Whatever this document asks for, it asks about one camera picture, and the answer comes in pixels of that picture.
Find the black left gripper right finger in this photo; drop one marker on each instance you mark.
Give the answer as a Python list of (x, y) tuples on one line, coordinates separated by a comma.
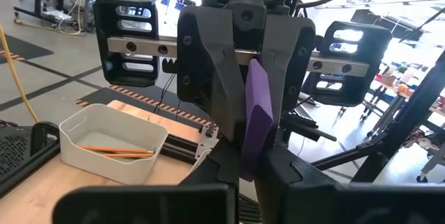
[(347, 205)]

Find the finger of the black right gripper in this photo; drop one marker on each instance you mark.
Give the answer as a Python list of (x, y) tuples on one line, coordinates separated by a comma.
[(288, 60), (208, 60)]

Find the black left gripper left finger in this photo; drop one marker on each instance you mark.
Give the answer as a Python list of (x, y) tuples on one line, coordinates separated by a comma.
[(146, 205)]

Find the orange pencil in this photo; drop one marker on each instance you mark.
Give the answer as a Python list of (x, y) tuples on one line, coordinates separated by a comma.
[(114, 149), (132, 155)]

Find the purple eraser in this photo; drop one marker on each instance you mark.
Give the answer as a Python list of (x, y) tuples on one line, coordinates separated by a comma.
[(257, 119)]

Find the black hazard striped mat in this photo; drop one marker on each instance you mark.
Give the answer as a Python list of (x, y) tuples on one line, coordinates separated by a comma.
[(24, 48), (104, 96)]

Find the black support beam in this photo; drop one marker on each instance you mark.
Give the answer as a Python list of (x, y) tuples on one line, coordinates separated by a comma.
[(410, 112)]

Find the black perforated panel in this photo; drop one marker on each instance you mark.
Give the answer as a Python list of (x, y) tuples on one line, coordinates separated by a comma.
[(21, 154)]

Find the black aluminium table frame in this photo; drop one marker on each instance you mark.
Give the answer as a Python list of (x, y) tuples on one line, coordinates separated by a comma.
[(177, 144)]

